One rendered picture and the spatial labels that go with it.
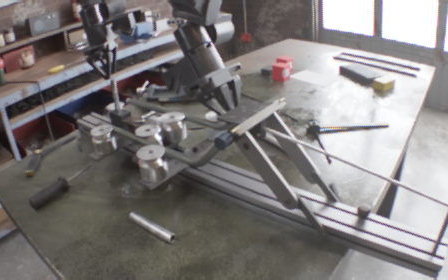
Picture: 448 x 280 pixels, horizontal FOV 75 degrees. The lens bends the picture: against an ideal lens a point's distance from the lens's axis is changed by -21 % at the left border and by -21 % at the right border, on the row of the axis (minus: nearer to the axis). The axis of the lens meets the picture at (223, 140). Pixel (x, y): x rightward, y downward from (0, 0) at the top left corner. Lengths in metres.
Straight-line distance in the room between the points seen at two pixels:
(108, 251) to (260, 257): 0.24
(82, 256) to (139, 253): 0.10
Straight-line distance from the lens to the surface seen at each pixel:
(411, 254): 0.52
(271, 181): 0.52
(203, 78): 0.60
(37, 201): 0.71
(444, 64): 3.51
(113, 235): 0.60
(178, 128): 0.72
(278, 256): 0.52
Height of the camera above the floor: 1.26
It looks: 28 degrees down
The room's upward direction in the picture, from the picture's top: 4 degrees counter-clockwise
